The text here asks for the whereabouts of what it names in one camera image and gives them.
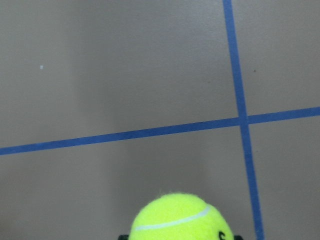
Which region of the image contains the yellow tennis ball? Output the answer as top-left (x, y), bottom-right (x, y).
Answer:
top-left (128, 193), bottom-right (235, 240)

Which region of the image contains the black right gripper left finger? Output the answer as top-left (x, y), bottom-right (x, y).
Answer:
top-left (117, 234), bottom-right (129, 240)

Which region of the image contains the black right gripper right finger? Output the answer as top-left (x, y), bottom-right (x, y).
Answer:
top-left (234, 235), bottom-right (244, 240)

